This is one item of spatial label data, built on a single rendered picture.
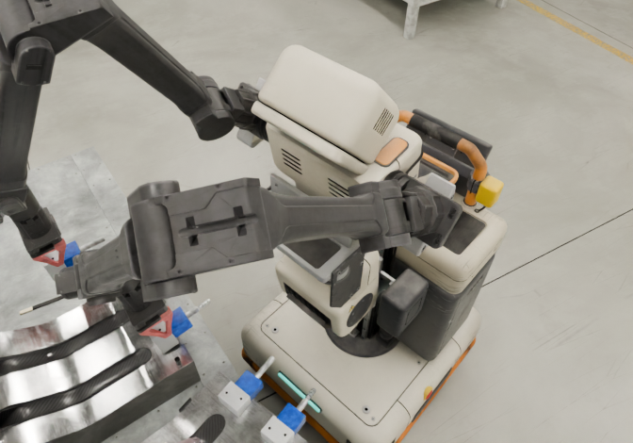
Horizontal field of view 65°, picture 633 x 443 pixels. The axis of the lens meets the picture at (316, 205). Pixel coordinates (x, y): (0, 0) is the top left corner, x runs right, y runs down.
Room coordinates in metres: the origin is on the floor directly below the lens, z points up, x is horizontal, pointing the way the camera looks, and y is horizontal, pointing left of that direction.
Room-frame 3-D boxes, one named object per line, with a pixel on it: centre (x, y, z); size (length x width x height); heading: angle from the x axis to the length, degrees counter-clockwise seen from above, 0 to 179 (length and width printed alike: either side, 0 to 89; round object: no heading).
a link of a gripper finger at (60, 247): (0.64, 0.56, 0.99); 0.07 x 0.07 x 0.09; 36
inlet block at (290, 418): (0.35, 0.04, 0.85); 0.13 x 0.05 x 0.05; 143
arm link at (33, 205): (0.65, 0.58, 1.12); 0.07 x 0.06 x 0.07; 119
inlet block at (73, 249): (0.67, 0.54, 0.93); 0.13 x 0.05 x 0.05; 126
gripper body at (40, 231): (0.65, 0.57, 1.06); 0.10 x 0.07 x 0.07; 36
